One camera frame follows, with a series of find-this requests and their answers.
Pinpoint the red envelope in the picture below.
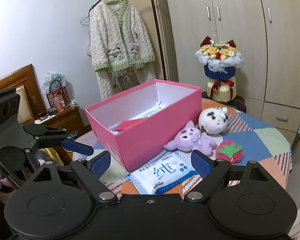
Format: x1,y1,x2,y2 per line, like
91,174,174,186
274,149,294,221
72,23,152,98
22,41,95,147
112,119,143,132

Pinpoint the red strawberry plush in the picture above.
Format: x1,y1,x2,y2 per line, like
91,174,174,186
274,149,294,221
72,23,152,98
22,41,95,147
215,140,243,165

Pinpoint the pink cardboard box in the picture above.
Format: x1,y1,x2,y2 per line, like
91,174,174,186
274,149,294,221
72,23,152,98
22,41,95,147
85,80,202,172

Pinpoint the white blue wet wipes pack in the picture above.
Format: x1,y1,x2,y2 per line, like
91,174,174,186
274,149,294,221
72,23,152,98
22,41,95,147
129,151,198,195

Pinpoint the purple plush toy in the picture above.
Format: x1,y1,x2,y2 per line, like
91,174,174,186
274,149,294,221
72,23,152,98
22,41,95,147
164,120,217,156

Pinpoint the white panda plush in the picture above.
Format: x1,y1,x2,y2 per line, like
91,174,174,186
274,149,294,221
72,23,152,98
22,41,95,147
198,107,228,135

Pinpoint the wooden nightstand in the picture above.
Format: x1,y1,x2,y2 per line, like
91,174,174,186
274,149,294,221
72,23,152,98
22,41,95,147
35,106,91,165

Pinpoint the plastic bottle red label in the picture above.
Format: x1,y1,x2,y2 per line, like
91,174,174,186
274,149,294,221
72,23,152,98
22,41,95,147
54,93,64,113

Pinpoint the wooden bed headboard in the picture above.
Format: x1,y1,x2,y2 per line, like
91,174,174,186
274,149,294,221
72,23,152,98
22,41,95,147
0,63,47,126

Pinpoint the patchwork knitted table cover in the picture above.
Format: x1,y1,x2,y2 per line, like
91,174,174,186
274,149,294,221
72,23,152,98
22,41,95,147
76,107,292,198

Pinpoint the cream knitted cardigan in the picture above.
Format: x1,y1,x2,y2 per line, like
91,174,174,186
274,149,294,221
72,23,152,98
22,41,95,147
86,0,157,100

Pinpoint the yellow flower bouquet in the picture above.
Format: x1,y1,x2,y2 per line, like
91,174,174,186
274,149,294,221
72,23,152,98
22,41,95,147
194,36,243,102

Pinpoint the beige wardrobe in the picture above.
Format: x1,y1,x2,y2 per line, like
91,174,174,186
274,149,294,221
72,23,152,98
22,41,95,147
156,0,300,132

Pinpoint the dark bag with handles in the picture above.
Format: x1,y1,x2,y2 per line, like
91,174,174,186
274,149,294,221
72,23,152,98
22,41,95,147
46,80,70,108

